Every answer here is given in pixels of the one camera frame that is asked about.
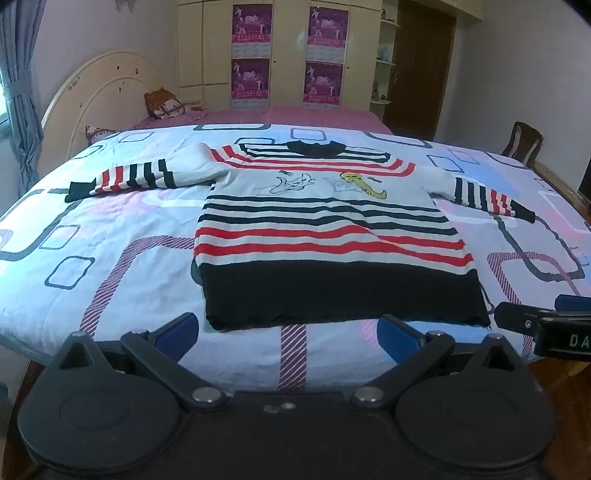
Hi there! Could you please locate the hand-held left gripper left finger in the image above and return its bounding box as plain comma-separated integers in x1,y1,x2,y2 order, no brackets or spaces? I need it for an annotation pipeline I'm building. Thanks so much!
58,312,232,413

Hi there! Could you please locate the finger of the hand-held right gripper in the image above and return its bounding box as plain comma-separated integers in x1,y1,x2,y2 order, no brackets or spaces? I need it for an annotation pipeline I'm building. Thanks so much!
555,294,591,313
495,302,546,334

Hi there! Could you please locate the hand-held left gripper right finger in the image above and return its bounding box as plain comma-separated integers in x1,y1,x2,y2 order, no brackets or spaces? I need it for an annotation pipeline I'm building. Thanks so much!
349,314,525,411

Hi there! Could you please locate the striped knit sweater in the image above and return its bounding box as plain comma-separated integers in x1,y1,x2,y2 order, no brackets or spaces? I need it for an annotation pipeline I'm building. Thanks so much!
65,140,537,332

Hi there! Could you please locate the white quilt with square print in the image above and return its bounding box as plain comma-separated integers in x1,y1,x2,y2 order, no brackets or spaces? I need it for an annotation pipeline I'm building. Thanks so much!
0,122,591,393

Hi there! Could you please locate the wooden chair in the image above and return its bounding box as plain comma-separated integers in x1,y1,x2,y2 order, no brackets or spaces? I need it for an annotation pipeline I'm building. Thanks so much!
501,121,544,168

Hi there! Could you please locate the small patterned pillow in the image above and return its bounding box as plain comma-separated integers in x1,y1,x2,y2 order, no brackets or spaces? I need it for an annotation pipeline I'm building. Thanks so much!
84,125,124,145

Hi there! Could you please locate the tiger plush cushion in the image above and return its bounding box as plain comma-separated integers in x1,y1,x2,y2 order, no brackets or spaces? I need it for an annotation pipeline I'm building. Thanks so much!
144,87,185,120

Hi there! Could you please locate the pink bed sheet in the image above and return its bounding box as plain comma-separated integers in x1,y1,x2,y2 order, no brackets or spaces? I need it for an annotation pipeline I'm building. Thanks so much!
134,105,393,136

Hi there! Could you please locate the cream rounded headboard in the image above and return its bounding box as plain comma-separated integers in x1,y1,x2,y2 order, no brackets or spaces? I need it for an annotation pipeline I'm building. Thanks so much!
41,51,178,147

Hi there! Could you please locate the dark wooden door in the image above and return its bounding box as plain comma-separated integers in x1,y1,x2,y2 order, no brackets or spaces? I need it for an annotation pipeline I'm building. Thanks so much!
384,0,458,139

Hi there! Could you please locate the cream corner shelf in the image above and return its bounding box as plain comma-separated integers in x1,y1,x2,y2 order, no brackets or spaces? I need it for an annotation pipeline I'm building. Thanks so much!
369,0,402,118

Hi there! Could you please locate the blue curtain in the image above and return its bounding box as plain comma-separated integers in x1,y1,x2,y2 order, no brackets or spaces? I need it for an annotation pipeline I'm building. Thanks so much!
0,0,45,204

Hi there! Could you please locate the cream wardrobe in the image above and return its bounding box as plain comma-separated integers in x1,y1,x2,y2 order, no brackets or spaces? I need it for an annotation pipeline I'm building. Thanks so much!
178,0,384,112

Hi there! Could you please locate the purple wall poster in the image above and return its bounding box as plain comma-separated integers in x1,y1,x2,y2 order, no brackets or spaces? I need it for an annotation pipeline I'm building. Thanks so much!
308,6,348,49
231,58,271,100
232,4,273,44
303,62,345,104

